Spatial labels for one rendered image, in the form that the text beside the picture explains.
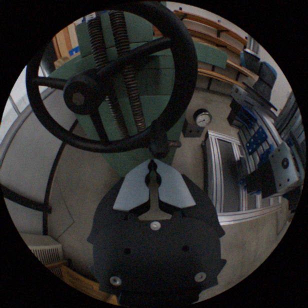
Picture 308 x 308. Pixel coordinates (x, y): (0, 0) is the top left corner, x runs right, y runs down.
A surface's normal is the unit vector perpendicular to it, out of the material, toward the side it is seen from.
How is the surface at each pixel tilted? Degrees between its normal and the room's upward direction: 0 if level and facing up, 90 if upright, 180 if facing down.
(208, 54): 90
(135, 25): 90
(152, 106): 90
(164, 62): 90
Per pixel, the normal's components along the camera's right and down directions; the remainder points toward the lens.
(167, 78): 0.04, 0.84
